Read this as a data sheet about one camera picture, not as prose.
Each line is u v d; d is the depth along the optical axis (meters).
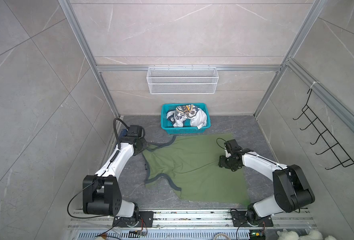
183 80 1.00
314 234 0.67
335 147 0.63
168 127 1.11
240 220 0.73
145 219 0.73
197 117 1.07
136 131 0.68
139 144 0.74
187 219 0.75
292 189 0.43
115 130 0.62
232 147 0.73
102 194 0.42
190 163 0.93
